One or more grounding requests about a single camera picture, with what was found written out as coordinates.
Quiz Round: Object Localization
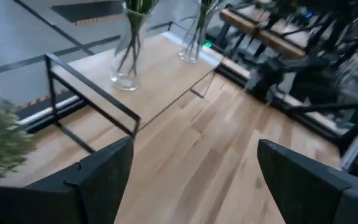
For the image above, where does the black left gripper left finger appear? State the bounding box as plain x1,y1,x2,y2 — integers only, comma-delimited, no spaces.
0,136,135,224

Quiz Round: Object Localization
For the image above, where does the wooden shelf with black frame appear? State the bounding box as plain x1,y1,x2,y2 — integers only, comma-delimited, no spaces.
44,30,226,155

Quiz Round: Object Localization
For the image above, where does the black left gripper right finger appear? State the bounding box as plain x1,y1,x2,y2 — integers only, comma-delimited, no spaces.
257,138,358,224

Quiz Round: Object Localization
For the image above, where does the black hazard-striped floor mat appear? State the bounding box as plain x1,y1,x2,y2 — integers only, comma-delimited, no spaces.
16,88,88,125
50,0,126,26

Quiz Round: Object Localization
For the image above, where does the wooden workbench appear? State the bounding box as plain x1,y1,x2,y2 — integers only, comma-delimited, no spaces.
219,7,307,60

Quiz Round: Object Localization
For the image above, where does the clear glass vase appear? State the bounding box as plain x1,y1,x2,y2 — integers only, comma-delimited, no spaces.
178,0,219,63
109,2,152,91

